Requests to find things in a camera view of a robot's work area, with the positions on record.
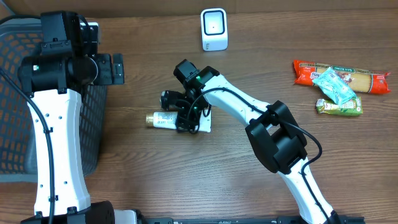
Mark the white leaf-print pack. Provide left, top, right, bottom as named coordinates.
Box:
left=146, top=111, right=211, bottom=133

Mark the teal wet wipes pack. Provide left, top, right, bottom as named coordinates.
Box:
left=313, top=67, right=356, bottom=106

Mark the green snack packet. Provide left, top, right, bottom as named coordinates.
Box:
left=315, top=97, right=363, bottom=116

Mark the orange spaghetti packet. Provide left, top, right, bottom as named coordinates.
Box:
left=293, top=60, right=391, bottom=95

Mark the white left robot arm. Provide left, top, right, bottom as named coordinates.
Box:
left=18, top=11, right=134, bottom=223

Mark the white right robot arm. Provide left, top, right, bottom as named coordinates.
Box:
left=174, top=60, right=340, bottom=223

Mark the white barcode scanner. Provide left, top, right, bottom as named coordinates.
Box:
left=200, top=8, right=228, bottom=52

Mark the grey plastic shopping basket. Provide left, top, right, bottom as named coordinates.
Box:
left=1, top=19, right=107, bottom=183

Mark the black front rail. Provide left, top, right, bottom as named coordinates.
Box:
left=118, top=210, right=366, bottom=224

